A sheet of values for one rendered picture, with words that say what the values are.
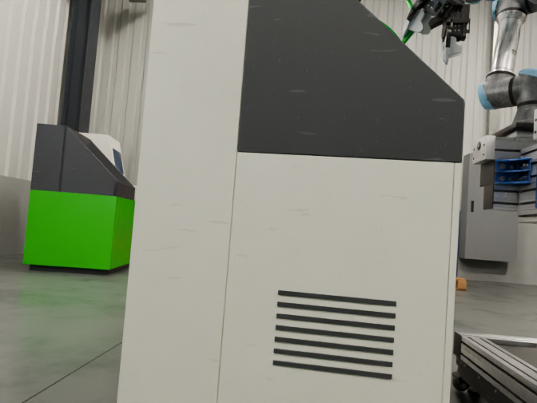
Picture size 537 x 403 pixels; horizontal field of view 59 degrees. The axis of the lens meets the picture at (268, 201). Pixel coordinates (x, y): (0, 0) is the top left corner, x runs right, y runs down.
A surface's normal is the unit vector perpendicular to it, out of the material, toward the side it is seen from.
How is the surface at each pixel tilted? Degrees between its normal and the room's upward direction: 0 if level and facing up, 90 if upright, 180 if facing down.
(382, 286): 90
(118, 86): 90
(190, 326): 90
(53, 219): 90
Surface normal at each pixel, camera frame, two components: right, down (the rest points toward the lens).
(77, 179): 0.07, -0.05
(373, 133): -0.15, -0.07
